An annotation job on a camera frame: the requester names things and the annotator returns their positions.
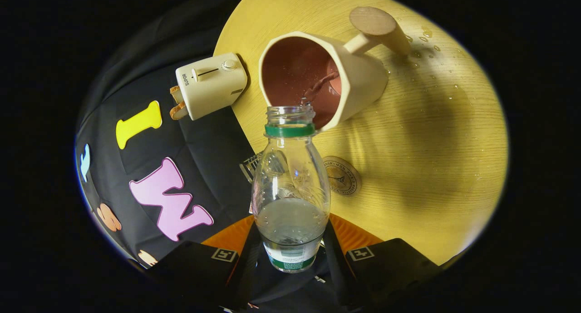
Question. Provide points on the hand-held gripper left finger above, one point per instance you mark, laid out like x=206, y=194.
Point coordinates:
x=247, y=267

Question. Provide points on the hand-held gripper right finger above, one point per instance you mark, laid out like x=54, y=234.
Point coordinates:
x=338, y=272

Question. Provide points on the round wooden coaster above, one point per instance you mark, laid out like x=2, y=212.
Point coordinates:
x=342, y=176

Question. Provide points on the black backdrop cloth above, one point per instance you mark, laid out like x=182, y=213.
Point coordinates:
x=204, y=136

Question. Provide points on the wooden table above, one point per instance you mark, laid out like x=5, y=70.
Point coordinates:
x=431, y=145

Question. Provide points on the toasted bread slice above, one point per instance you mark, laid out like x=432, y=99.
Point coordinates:
x=178, y=111
x=175, y=95

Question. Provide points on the white toaster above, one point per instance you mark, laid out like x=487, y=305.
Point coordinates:
x=213, y=86

